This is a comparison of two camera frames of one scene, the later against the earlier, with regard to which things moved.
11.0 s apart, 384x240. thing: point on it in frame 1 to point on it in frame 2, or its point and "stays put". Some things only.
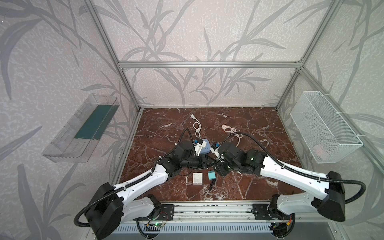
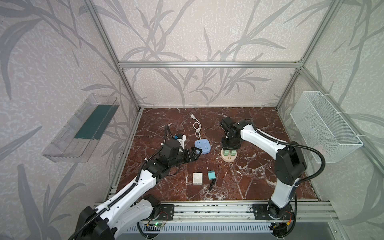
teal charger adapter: x=211 y=174 stays put
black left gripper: x=203 y=161 to x=192 y=154
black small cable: x=212 y=184 stays put
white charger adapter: x=197 y=178 stays put
